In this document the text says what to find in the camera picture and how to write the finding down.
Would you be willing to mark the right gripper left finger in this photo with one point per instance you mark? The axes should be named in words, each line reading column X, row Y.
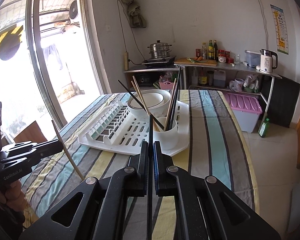
column 95, row 209

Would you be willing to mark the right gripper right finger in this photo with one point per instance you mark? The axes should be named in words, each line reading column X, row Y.
column 205, row 207

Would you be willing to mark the metal chopstick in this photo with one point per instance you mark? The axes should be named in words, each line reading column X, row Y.
column 66, row 152

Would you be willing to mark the metal kitchen shelf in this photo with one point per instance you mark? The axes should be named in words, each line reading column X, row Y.
column 216, row 80

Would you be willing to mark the person's left hand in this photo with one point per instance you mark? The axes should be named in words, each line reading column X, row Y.
column 14, row 197

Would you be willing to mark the striped tablecloth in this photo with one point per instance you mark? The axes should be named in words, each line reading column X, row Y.
column 217, row 147

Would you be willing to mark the white utensil holder cup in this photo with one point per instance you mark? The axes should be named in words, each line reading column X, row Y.
column 168, row 139

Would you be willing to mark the white plastic dish rack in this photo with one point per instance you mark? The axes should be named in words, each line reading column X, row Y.
column 116, row 130

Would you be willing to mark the green bottle on floor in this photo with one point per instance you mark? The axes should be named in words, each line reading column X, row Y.
column 264, row 128

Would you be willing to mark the pink lid storage box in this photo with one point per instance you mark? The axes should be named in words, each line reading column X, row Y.
column 246, row 110

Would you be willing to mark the white ceramic bowl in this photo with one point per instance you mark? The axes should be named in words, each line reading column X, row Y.
column 157, row 101

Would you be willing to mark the wooden cutting board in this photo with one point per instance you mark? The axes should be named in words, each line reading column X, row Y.
column 189, row 60

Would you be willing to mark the dark sauce bottle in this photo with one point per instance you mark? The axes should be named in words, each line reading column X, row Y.
column 215, row 51

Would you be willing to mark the induction cooker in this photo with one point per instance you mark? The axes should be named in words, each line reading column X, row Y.
column 160, row 62

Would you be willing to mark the green sauce bottle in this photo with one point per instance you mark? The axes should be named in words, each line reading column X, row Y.
column 210, row 50

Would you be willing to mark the grey plastic container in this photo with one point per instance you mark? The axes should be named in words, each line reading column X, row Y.
column 253, row 58

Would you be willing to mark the white electric kettle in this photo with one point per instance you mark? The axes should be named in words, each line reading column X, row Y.
column 268, row 61

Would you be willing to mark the steel steamer pot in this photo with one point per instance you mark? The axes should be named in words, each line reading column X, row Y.
column 159, row 50

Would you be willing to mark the hanging green cloth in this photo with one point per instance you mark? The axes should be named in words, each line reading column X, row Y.
column 136, row 20

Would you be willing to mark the giraffe wall poster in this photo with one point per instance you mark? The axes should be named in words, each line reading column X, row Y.
column 280, row 29

